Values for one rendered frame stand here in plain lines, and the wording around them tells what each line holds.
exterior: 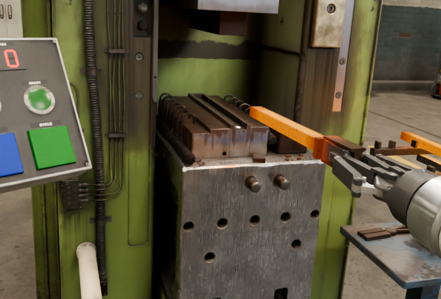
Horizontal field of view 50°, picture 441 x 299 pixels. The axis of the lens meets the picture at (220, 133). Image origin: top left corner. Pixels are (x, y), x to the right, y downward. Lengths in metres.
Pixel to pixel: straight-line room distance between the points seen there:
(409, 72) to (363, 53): 7.68
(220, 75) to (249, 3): 0.55
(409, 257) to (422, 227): 0.78
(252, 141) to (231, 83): 0.50
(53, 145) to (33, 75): 0.15
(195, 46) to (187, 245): 0.71
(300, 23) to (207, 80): 0.42
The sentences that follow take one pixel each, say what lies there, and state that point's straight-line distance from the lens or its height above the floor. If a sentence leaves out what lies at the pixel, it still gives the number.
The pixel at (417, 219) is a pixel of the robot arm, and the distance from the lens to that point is 0.58.
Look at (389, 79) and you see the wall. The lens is 8.93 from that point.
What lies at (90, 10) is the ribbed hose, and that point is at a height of 1.25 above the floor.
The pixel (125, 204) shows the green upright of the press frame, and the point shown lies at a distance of 1.32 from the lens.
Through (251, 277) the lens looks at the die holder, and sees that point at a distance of 1.29.
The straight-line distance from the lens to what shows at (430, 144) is 1.41.
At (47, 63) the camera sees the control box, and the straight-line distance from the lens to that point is 1.00.
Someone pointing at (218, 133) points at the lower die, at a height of 0.98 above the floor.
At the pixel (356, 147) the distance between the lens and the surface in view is 0.74.
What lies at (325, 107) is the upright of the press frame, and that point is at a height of 1.01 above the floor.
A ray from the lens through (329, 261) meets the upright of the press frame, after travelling 1.67.
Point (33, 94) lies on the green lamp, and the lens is 0.96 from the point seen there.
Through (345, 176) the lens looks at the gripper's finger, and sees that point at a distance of 0.68.
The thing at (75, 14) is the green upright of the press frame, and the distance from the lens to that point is 1.20.
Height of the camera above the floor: 1.28
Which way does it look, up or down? 15 degrees down
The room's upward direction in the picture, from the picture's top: 3 degrees clockwise
